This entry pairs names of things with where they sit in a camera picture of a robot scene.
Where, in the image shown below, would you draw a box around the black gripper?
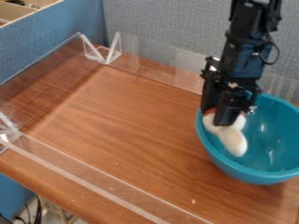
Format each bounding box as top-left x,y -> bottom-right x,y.
201,56 -> 262,126

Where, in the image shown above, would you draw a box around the plush mushroom toy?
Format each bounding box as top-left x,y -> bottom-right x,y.
202,108 -> 249,157

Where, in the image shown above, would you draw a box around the blue plastic bowl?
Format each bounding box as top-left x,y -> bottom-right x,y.
195,94 -> 299,185

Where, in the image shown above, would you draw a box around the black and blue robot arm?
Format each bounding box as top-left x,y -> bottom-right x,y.
201,0 -> 284,126

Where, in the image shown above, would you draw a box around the clear acrylic back barrier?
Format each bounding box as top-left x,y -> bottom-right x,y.
111,31 -> 299,103

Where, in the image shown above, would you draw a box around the clear acrylic barrier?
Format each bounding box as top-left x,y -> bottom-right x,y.
111,31 -> 299,103
0,132 -> 213,224
0,33 -> 102,132

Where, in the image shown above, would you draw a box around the clear acrylic front barrier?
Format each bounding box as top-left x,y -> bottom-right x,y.
0,132 -> 213,224

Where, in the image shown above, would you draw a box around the clear acrylic left barrier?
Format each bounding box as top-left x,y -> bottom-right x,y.
0,33 -> 102,132

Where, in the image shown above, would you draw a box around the wooden shelf box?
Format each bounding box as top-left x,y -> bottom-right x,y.
0,0 -> 65,29

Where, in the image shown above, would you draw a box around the clear acrylic corner bracket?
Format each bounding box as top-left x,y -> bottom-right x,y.
79,31 -> 123,65

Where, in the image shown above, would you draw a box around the black cables under table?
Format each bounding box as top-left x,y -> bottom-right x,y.
0,194 -> 45,224

